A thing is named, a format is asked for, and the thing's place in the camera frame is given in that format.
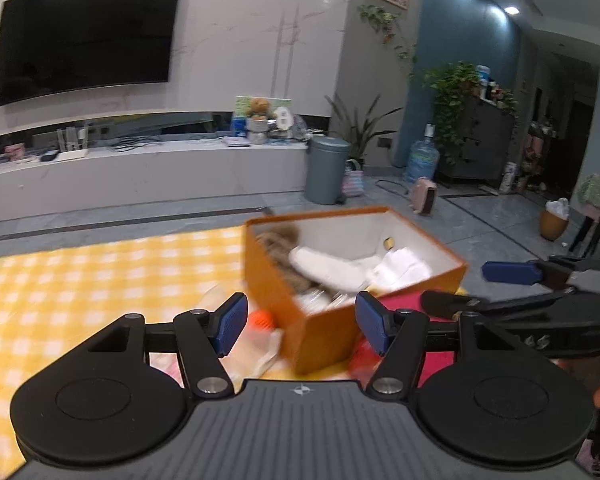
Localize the round white towel pad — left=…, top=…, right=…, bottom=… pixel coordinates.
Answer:
left=289, top=246, right=376, bottom=294

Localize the brown fuzzy plush cloth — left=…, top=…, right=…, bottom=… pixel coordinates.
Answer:
left=256, top=223, right=316, bottom=294

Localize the white tissue cloth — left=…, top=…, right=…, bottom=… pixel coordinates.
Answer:
left=367, top=248, right=432, bottom=292

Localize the pink box of red items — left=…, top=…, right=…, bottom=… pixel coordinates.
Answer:
left=347, top=292, right=454, bottom=387

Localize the orange basket with white bag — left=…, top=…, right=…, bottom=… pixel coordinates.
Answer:
left=540, top=197, right=570, bottom=242

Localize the orange ball in mesh bag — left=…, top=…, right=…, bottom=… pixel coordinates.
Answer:
left=221, top=310, right=283, bottom=385

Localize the orange cardboard box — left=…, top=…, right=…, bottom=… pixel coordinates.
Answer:
left=244, top=206, right=467, bottom=375

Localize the pink small heater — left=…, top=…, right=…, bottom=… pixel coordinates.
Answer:
left=411, top=177, right=438, bottom=216

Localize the blue water bottle jug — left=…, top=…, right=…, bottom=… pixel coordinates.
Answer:
left=405, top=124, right=440, bottom=184

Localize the small pastel handbag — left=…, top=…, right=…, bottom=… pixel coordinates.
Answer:
left=342, top=158, right=364, bottom=198

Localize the dark cabinet with plants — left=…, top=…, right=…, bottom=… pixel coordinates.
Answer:
left=424, top=61, right=518, bottom=183

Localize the yellow white checkered tablecloth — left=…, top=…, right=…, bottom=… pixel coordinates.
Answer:
left=0, top=226, right=245, bottom=479

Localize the grey trash bin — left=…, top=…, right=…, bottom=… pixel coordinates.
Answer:
left=304, top=136, right=351, bottom=205

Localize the potted long-leaf plant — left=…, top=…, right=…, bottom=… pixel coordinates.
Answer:
left=326, top=94, right=402, bottom=165

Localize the white wifi router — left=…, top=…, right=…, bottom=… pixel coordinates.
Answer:
left=56, top=127, right=88, bottom=162

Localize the teddy bear on console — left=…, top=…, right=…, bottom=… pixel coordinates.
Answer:
left=246, top=98, right=273, bottom=144

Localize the white TV console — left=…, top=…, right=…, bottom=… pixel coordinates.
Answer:
left=0, top=140, right=306, bottom=222

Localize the black wall television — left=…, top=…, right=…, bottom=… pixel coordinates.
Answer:
left=0, top=0, right=178, bottom=107

